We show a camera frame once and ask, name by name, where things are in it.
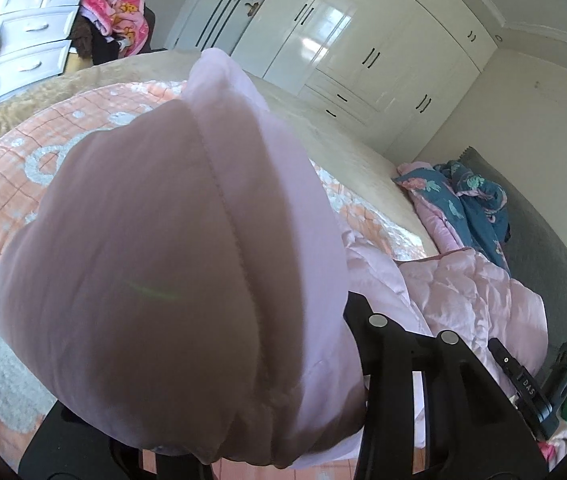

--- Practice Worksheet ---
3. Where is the pink quilted padded jacket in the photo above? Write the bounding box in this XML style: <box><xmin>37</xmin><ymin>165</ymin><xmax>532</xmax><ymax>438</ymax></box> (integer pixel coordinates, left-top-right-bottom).
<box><xmin>0</xmin><ymin>49</ymin><xmax>548</xmax><ymax>468</ymax></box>

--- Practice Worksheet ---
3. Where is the white bedroom door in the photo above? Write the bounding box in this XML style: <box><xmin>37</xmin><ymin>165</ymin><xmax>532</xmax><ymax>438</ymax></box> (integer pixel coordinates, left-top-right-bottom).
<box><xmin>165</xmin><ymin>0</ymin><xmax>265</xmax><ymax>53</ymax></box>

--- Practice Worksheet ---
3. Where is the orange cloud pattern blanket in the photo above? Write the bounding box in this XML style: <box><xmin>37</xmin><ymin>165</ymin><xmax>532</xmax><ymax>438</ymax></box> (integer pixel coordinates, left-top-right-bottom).
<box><xmin>0</xmin><ymin>81</ymin><xmax>427</xmax><ymax>468</ymax></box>

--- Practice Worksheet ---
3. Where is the grey upholstered headboard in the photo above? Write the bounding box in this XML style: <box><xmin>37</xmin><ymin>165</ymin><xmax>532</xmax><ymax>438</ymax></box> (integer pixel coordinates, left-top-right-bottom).
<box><xmin>459</xmin><ymin>146</ymin><xmax>567</xmax><ymax>378</ymax></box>

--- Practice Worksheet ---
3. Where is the blue and pink floral duvet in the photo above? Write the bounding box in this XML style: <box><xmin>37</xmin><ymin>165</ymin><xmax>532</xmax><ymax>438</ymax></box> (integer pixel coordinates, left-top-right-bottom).
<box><xmin>394</xmin><ymin>160</ymin><xmax>510</xmax><ymax>270</ymax></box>

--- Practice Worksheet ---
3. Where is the tan bed sheet mattress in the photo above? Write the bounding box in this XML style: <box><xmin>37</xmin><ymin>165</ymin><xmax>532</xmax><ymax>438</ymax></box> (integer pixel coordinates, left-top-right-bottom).
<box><xmin>0</xmin><ymin>50</ymin><xmax>439</xmax><ymax>256</ymax></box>

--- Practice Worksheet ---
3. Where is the glossy cream built-in wardrobe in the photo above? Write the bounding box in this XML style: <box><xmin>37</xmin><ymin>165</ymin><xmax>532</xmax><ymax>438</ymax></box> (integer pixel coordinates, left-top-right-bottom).
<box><xmin>232</xmin><ymin>0</ymin><xmax>496</xmax><ymax>165</ymax></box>

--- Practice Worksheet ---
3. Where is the pink yellow cartoon blanket pile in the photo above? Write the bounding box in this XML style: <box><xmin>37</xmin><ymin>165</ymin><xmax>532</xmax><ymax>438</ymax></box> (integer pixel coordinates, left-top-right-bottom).
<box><xmin>70</xmin><ymin>0</ymin><xmax>155</xmax><ymax>65</ymax></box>

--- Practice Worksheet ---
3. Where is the white drawer chest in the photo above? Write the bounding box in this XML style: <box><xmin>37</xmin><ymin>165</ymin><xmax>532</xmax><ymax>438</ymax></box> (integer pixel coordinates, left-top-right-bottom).
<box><xmin>0</xmin><ymin>0</ymin><xmax>80</xmax><ymax>101</ymax></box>

